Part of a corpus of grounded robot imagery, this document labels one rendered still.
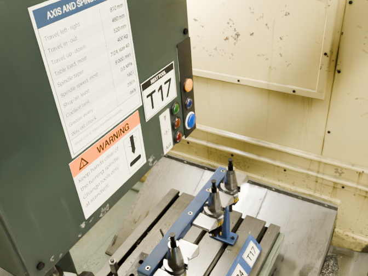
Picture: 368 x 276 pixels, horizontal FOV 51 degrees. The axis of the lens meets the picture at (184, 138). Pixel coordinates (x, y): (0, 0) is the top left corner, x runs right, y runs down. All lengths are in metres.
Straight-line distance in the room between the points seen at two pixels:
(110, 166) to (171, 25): 0.26
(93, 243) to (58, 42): 1.60
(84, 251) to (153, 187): 0.45
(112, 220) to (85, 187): 1.52
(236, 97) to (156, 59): 0.97
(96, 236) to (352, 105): 1.33
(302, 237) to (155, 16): 1.26
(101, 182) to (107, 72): 0.17
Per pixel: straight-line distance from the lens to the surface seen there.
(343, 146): 1.56
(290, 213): 1.74
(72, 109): 0.52
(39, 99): 0.48
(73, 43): 0.51
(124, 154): 0.63
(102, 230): 2.06
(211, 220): 1.14
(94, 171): 0.58
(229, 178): 1.20
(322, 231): 1.71
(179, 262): 1.02
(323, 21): 1.37
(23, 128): 0.48
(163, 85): 0.68
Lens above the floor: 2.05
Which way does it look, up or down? 34 degrees down
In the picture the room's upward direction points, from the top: 5 degrees counter-clockwise
